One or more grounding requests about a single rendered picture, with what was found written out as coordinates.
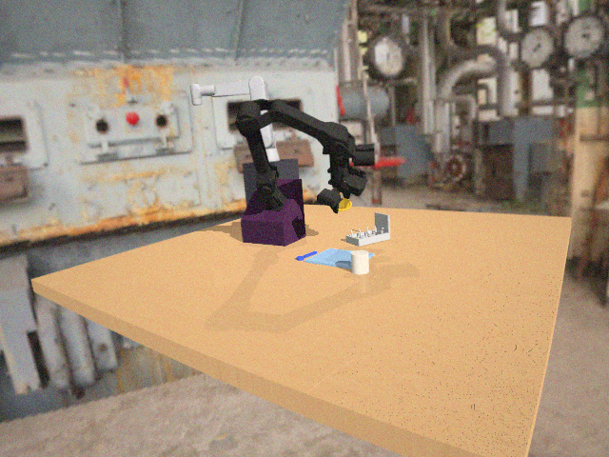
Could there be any white cup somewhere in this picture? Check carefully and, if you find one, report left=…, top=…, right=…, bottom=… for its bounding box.
left=351, top=250, right=369, bottom=275

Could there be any light blue flat square mat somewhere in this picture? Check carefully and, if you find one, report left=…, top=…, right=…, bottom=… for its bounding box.
left=304, top=248, right=352, bottom=269

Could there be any yellow round plate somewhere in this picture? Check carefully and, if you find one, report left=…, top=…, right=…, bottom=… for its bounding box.
left=339, top=198, right=352, bottom=211

